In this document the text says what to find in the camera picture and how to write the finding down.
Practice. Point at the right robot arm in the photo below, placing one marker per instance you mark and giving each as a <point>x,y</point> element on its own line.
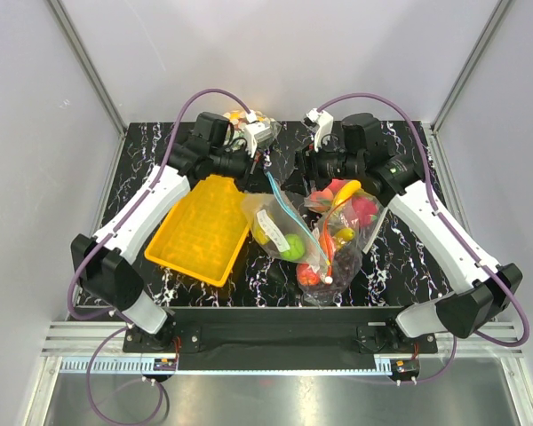
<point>481,287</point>

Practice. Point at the green fake fruit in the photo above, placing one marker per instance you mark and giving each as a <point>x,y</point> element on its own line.
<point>296,248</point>

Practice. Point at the right connector block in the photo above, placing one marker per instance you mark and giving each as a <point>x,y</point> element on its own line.
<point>405,369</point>

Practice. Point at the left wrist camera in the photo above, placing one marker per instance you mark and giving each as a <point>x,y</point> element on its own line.
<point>258,132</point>

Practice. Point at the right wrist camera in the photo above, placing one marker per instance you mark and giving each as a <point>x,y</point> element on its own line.
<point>321,123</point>

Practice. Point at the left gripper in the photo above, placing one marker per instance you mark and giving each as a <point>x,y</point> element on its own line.
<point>255,178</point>

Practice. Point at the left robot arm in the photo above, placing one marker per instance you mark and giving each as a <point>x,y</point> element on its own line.
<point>103,262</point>

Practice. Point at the connector block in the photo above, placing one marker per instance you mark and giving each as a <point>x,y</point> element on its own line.
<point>405,369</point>
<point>166,364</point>

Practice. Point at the polka dot fruit bag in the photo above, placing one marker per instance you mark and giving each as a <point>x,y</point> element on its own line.
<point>237,121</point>

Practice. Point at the left connector block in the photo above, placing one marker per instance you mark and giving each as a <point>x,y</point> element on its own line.
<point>166,364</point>

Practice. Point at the grapes and orange bag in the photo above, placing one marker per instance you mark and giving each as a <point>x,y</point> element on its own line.
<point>331,270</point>

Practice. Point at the banana and apples bag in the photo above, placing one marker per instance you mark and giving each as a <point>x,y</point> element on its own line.
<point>349,214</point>

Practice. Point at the blue zip fruit bag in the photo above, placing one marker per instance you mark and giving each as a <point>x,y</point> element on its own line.
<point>271,216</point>

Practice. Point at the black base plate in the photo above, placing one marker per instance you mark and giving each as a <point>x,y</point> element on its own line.
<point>279,340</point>

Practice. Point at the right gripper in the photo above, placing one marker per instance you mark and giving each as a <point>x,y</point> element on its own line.
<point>306,164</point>

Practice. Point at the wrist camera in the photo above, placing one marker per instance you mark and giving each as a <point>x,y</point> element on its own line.
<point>321,123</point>
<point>258,132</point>

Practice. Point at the yellow plastic tray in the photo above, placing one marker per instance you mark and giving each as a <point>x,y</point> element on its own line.
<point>203,233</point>

